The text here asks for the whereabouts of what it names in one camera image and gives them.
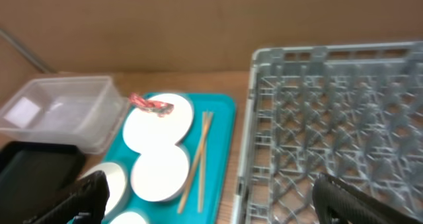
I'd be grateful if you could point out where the wooden chopstick right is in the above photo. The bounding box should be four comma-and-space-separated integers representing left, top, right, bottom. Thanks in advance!
197, 131, 207, 213

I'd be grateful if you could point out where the wooden chopstick left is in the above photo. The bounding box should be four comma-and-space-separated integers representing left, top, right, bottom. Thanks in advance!
177, 111, 213, 214

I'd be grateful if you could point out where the pink bowl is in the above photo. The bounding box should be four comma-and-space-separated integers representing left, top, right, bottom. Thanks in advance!
130, 145, 190, 202

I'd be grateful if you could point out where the black tray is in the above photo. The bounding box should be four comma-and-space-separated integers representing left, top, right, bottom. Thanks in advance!
1, 141, 86, 223

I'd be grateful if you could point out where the small white cup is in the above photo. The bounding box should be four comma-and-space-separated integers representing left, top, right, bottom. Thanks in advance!
109, 211, 149, 224

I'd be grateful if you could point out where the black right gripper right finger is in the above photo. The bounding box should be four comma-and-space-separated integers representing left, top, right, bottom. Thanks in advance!
312, 173, 421, 224

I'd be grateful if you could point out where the grey dishwasher rack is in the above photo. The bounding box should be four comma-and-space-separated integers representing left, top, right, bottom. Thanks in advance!
231, 41, 422, 223

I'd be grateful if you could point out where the teal serving tray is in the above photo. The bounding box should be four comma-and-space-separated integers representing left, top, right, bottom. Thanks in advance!
102, 93, 236, 223

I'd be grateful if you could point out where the clear plastic bin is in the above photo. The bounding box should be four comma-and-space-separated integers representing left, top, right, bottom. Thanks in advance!
1, 76, 129, 155

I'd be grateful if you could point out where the pink plate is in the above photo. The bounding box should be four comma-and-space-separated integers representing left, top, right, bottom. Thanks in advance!
122, 93, 194, 154

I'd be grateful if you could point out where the grey bowl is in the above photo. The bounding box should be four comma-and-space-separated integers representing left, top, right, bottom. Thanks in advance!
80, 162, 130, 221

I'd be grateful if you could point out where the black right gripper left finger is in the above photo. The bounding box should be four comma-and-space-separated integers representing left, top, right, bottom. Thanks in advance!
23, 171, 110, 224

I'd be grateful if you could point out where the wooden chopstick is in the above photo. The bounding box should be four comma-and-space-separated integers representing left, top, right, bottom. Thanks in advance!
197, 131, 207, 213
177, 111, 213, 214

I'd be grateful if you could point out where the red snack wrapper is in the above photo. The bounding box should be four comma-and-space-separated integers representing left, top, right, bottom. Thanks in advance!
129, 93, 174, 117

